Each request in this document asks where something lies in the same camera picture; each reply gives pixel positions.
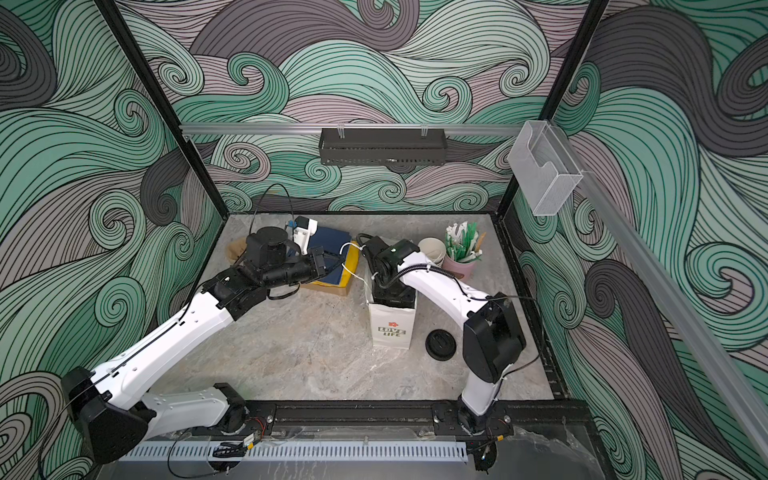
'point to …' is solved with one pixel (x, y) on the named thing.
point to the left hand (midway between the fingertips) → (347, 257)
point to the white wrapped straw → (455, 231)
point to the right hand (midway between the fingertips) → (390, 303)
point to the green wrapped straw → (467, 235)
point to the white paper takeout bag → (391, 325)
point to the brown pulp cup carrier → (235, 249)
